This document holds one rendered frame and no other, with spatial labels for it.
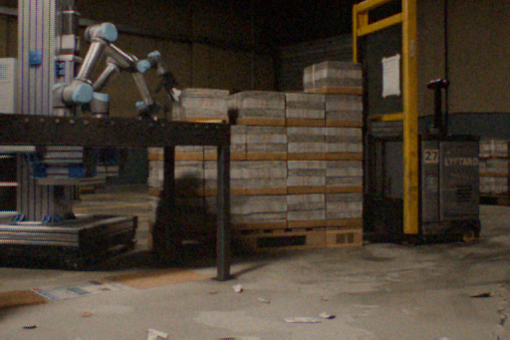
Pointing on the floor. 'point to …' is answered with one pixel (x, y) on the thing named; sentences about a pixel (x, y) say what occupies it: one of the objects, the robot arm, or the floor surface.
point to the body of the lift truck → (435, 181)
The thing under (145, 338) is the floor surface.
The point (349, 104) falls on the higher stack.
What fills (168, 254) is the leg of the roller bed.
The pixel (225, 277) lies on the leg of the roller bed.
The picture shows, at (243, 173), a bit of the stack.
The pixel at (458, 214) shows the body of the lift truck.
